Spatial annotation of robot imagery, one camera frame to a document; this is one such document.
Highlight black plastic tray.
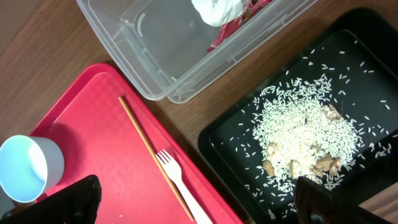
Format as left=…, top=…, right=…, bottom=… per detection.
left=198, top=8, right=397, bottom=223

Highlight clear plastic waste bin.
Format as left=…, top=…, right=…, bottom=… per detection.
left=77, top=0, right=313, bottom=103

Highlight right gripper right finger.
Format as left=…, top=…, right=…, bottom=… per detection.
left=294, top=177, right=389, bottom=224

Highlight red plastic serving tray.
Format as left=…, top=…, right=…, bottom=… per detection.
left=32, top=63, right=239, bottom=223

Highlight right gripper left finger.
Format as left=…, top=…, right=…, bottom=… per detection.
left=1, top=175, right=102, bottom=224

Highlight white plastic fork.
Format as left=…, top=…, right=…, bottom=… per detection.
left=155, top=150, right=213, bottom=224

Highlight small light blue bowl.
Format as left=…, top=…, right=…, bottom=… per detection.
left=1, top=135, right=65, bottom=203

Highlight rice and food scraps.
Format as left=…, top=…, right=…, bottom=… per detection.
left=253, top=86, right=357, bottom=190

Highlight wooden chopstick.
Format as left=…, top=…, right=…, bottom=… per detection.
left=118, top=96, right=195, bottom=222

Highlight red snack wrapper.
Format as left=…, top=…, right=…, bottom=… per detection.
left=207, top=0, right=273, bottom=53

